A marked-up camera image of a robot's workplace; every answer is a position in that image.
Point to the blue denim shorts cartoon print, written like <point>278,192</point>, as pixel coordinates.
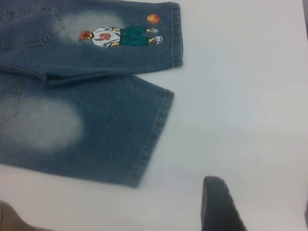
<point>96,120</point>

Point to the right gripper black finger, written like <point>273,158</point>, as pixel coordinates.
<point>219,207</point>

